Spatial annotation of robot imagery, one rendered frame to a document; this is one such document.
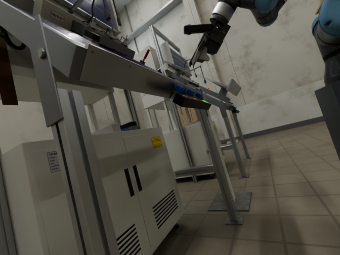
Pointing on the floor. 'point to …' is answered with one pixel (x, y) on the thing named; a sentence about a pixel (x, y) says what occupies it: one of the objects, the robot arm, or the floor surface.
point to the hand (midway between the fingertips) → (189, 66)
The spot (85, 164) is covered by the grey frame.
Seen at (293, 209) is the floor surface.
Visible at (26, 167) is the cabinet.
